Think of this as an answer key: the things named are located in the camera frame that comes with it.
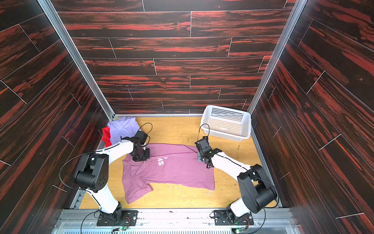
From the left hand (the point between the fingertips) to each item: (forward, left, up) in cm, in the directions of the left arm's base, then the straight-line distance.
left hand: (148, 158), depth 95 cm
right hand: (+2, -39, +5) cm, 39 cm away
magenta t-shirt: (-4, -18, -1) cm, 19 cm away
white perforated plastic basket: (+32, -56, 0) cm, 65 cm away
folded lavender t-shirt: (+22, +23, +6) cm, 32 cm away
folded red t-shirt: (+14, +32, +5) cm, 35 cm away
